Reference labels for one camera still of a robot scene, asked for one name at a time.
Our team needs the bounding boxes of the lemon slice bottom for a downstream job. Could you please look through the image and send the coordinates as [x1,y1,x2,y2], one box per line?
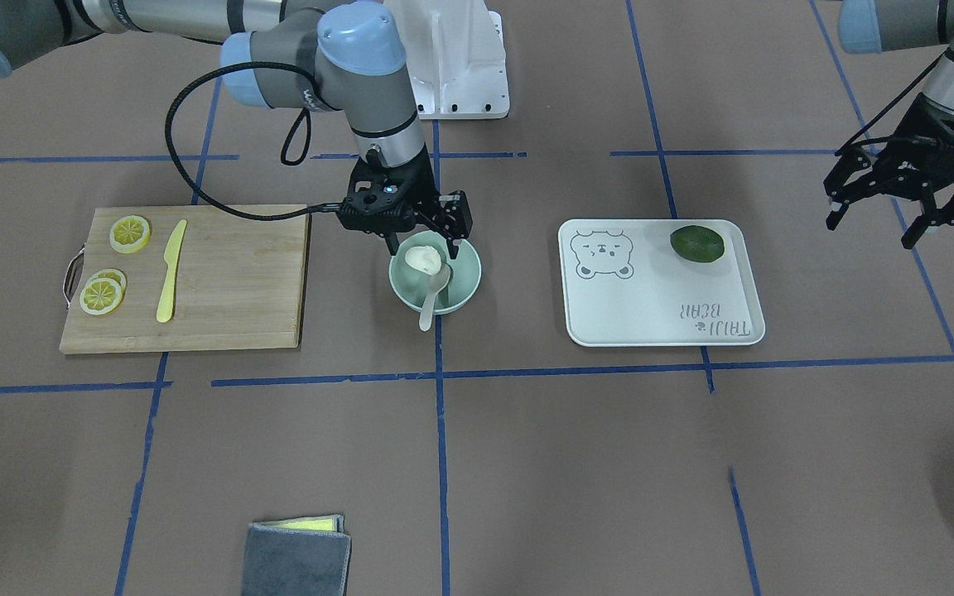
[79,276,124,316]

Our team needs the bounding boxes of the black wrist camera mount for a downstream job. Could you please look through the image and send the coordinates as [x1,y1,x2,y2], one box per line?
[434,191,473,243]

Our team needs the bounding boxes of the lemon slice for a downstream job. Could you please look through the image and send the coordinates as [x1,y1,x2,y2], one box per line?
[88,268,128,291]
[79,276,124,316]
[108,214,152,254]

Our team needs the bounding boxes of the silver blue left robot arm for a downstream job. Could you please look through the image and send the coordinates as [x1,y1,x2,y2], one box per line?
[824,1,954,249]

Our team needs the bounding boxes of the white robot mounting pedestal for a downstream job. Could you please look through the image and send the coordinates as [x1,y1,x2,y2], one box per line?
[385,1,511,121]

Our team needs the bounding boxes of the light green ceramic bowl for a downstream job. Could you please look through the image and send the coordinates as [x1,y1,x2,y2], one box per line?
[388,230,482,315]

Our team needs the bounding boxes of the lemon slice middle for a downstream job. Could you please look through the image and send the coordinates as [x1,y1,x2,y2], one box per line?
[88,268,128,291]

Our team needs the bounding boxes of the white speckled spoon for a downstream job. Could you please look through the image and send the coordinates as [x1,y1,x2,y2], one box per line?
[419,264,453,332]

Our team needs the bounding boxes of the grey folded cloth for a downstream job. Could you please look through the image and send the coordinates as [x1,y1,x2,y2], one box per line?
[241,523,351,595]

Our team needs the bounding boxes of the white bear serving tray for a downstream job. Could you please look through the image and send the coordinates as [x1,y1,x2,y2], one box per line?
[557,219,766,348]

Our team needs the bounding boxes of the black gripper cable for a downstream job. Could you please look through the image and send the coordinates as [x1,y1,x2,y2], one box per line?
[165,60,354,222]

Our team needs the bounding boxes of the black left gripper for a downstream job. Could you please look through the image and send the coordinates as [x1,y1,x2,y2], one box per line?
[824,95,954,250]

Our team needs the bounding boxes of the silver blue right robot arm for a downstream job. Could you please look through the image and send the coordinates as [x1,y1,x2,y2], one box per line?
[0,1,472,257]

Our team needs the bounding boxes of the white steamed bun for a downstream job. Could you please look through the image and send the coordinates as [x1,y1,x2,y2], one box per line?
[404,246,443,276]

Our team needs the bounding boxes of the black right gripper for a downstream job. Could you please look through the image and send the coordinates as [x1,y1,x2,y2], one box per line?
[336,146,461,260]

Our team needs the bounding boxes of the bamboo cutting board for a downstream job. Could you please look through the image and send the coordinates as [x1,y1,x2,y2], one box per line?
[60,206,311,354]

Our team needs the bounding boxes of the yellow sponge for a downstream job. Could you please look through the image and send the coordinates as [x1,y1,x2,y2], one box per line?
[255,514,345,533]

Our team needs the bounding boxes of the yellow plastic knife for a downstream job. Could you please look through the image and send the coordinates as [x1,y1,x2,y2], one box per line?
[156,219,188,324]

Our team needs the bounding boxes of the lemon slice top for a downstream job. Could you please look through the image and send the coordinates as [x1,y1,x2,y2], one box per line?
[108,214,152,254]

